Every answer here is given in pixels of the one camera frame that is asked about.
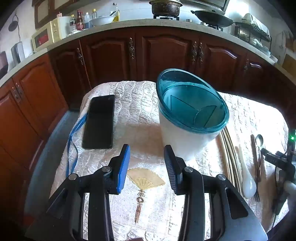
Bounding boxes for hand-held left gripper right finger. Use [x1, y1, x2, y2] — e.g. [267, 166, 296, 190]
[164, 146, 269, 241]

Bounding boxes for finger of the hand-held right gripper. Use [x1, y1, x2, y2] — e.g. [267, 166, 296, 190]
[261, 148, 289, 169]

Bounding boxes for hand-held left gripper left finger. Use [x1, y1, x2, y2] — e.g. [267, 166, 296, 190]
[24, 144, 130, 241]

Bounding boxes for dark brown chopstick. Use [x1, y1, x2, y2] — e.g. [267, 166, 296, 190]
[253, 136, 262, 181]
[250, 135, 260, 181]

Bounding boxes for metal spoon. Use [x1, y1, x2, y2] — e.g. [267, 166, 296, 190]
[255, 134, 264, 183]

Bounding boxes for white utensil holder teal lid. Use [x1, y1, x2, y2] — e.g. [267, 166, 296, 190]
[156, 68, 230, 161]

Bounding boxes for white ceramic spoon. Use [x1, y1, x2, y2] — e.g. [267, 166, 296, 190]
[235, 145, 257, 199]

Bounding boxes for metal fork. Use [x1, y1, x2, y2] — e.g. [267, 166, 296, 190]
[253, 162, 261, 202]

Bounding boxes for person's right hand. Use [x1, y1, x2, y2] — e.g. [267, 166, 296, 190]
[284, 179, 296, 197]

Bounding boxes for black smartphone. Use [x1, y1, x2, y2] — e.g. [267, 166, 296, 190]
[82, 95, 115, 149]

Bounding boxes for white quilted tablecloth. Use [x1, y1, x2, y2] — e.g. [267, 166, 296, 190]
[50, 80, 290, 241]

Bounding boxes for white cutting board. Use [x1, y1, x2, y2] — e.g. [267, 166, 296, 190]
[276, 31, 287, 66]

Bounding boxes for dark wooden kitchen cabinet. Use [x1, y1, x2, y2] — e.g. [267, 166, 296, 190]
[0, 25, 296, 186]

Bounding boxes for black dish rack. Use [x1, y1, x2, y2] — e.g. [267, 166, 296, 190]
[234, 22, 272, 49]

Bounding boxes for white dishes on rack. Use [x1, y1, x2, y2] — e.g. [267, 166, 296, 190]
[242, 13, 270, 36]

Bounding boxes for grey stone countertop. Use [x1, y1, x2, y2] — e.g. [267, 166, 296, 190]
[0, 17, 296, 88]

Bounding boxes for white mixing bowl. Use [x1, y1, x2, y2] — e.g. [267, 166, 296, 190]
[89, 16, 115, 27]

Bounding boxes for small sauce bottle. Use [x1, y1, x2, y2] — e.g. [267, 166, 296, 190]
[69, 14, 77, 33]

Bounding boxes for dark sauce bottle red label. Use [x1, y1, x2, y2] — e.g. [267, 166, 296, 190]
[76, 10, 84, 31]

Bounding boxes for cream microwave oven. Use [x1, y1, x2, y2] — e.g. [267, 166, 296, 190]
[31, 21, 62, 52]

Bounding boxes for white container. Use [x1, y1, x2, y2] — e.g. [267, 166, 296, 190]
[57, 16, 71, 39]

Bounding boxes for yellow cooking oil bottle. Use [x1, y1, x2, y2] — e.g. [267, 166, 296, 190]
[110, 3, 120, 22]

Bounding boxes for black wok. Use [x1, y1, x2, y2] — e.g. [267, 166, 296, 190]
[191, 10, 233, 27]

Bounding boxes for gas stove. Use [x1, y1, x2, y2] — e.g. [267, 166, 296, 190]
[153, 15, 224, 31]

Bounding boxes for silver countertop appliance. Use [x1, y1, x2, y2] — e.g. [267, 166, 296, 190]
[11, 42, 25, 65]

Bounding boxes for range hood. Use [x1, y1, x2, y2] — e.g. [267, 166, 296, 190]
[207, 0, 230, 12]

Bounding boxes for dark cooking pot with lid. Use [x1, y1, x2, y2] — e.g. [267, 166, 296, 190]
[149, 0, 183, 16]

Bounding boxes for blue lanyard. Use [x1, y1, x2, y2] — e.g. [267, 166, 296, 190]
[66, 109, 89, 178]

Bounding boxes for wooden wall cabinet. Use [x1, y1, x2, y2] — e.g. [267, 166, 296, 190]
[32, 0, 80, 29]

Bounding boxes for dark wall-hung utensil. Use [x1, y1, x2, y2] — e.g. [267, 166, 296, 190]
[8, 14, 21, 42]

